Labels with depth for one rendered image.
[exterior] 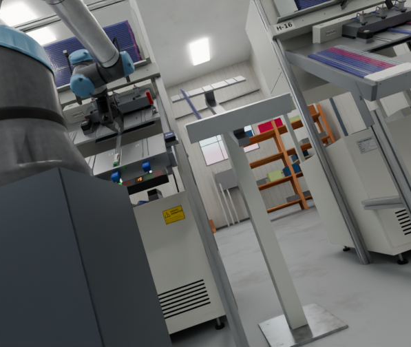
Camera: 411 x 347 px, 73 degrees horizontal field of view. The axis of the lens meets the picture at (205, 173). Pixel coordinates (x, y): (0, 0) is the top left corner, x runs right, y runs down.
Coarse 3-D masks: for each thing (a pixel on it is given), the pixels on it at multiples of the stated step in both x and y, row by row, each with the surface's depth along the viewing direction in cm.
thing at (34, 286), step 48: (0, 192) 26; (48, 192) 26; (96, 192) 32; (0, 240) 25; (48, 240) 25; (96, 240) 28; (0, 288) 25; (48, 288) 24; (96, 288) 25; (144, 288) 36; (0, 336) 24; (48, 336) 24; (96, 336) 24; (144, 336) 32
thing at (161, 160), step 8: (160, 152) 97; (136, 160) 97; (144, 160) 97; (152, 160) 98; (160, 160) 98; (168, 160) 99; (112, 168) 97; (120, 168) 97; (128, 168) 97; (136, 168) 98; (152, 168) 99; (160, 168) 100; (96, 176) 96; (104, 176) 97; (120, 176) 98; (128, 176) 99; (136, 176) 100
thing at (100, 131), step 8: (128, 112) 144; (136, 112) 141; (144, 112) 138; (128, 120) 135; (136, 120) 132; (144, 120) 130; (152, 120) 130; (72, 128) 146; (80, 128) 143; (96, 128) 137; (104, 128) 135; (128, 128) 129; (136, 128) 136; (80, 136) 134; (88, 136) 131; (96, 136) 129; (104, 136) 129; (112, 136) 135; (80, 144) 128
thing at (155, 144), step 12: (132, 144) 113; (144, 144) 110; (156, 144) 108; (96, 156) 112; (108, 156) 109; (120, 156) 107; (132, 156) 104; (144, 156) 102; (96, 168) 104; (108, 168) 102
